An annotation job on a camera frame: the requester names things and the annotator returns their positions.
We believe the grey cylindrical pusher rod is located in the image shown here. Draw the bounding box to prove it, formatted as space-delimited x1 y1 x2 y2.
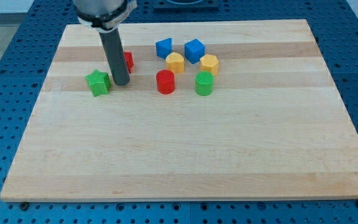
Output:
99 29 130 86

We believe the green star block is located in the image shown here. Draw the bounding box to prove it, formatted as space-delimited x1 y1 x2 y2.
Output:
85 70 111 97

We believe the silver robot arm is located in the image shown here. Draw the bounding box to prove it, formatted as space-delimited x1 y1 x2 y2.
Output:
73 0 137 86

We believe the red block behind rod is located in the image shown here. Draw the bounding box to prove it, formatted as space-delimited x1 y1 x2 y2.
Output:
124 52 134 73

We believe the blue triangular block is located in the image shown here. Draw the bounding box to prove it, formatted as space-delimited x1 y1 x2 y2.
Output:
155 37 172 59

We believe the dark mounting plate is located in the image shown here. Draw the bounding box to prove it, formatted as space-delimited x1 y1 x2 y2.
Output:
153 0 219 11

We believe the red cylinder block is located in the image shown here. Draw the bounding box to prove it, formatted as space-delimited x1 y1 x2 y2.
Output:
156 70 175 95

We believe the blue cube block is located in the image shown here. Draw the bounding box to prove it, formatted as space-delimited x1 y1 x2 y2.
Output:
185 39 205 64

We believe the yellow hexagon block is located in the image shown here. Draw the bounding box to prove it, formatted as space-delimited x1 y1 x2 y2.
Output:
199 54 219 76

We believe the green cylinder block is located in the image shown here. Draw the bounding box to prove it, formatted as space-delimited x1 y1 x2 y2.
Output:
195 70 214 96

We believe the wooden board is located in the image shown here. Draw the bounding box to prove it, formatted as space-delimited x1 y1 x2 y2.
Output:
0 19 358 202

